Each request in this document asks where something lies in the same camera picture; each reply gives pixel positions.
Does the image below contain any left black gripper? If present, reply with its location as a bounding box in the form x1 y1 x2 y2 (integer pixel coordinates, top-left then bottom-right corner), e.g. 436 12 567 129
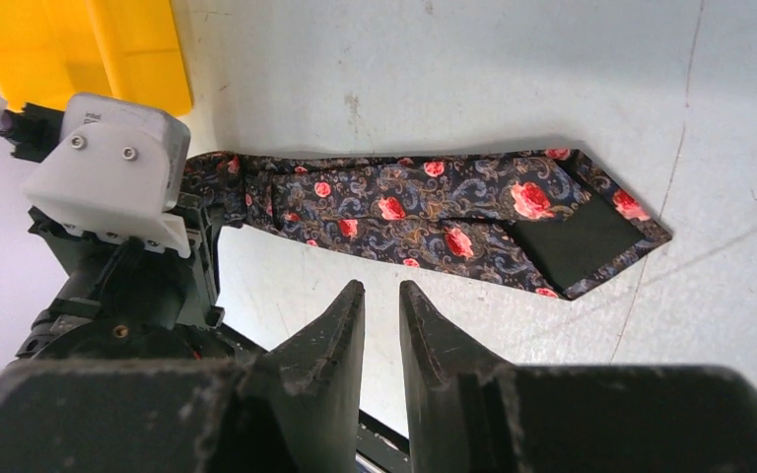
16 195 265 360

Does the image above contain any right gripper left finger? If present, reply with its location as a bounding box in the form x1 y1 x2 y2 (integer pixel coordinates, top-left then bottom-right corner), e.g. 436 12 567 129
0 281 365 472

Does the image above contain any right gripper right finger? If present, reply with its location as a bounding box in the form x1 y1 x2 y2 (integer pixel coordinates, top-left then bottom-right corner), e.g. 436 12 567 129
399 281 757 472

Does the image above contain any dark floral red-dotted tie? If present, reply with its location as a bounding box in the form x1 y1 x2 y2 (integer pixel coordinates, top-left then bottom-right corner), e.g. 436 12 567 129
181 149 671 301

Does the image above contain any yellow plastic bin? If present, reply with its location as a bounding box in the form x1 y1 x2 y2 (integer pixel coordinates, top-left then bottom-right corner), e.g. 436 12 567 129
0 1 193 116

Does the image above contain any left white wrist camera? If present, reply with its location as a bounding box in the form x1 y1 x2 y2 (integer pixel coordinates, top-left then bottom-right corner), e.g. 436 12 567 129
23 93 191 258

